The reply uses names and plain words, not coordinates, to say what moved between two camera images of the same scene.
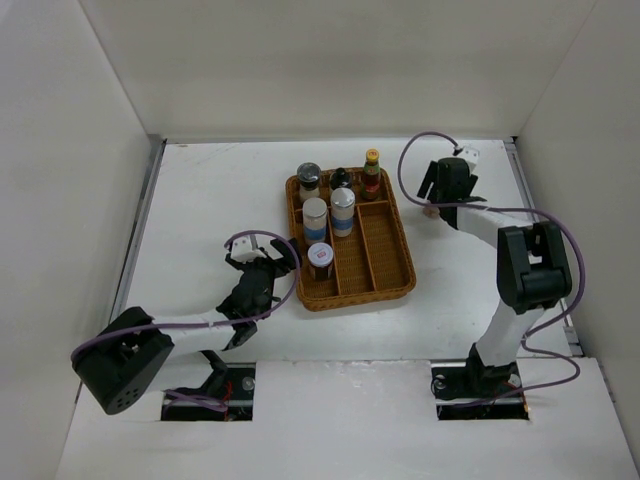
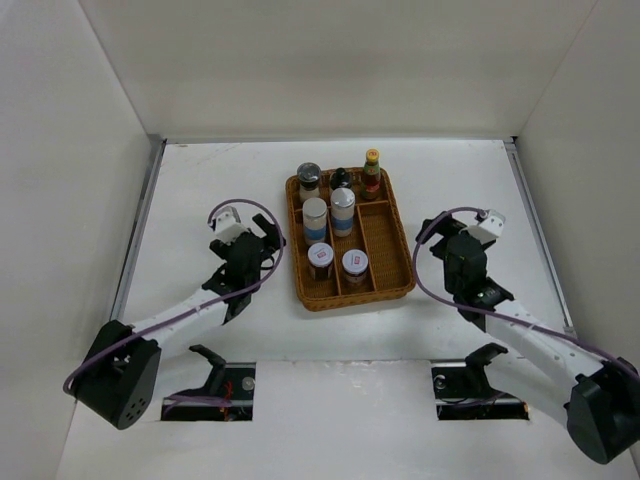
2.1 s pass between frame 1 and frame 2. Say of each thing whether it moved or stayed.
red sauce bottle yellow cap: stayed
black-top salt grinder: stayed
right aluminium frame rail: stayed
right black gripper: moved
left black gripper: moved
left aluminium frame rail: stayed
